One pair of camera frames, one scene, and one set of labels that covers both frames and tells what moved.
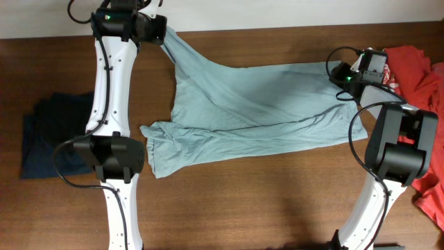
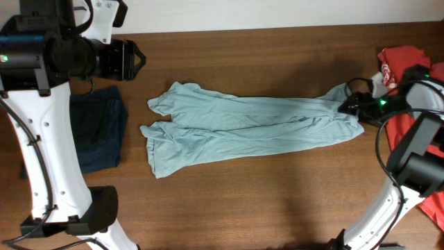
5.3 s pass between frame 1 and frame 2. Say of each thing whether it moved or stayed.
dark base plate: stayed
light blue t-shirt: moved
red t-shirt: stayed
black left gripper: moved
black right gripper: moved
